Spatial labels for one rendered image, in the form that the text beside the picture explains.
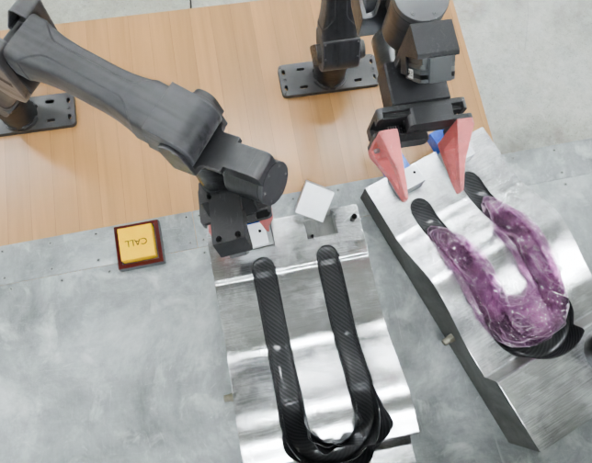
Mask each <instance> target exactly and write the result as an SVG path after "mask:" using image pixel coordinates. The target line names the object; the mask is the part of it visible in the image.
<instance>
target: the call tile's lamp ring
mask: <svg viewBox="0 0 592 463"><path fill-rule="evenodd" d="M147 223H152V224H154V229H155V235H156V241H157V248H158V254H159V258H156V259H152V260H147V261H141V262H137V263H132V264H127V265H123V264H122V262H121V258H120V245H119V237H118V229H122V228H127V227H132V226H137V225H143V224H147ZM114 233H115V241H116V248H117V256H118V263H119V269H124V268H129V267H134V266H139V265H148V264H152V263H158V262H163V261H164V258H163V252H162V245H161V240H160V233H159V227H158V221H157V220H150V221H145V222H140V223H134V224H130V225H124V226H119V227H114Z"/></svg>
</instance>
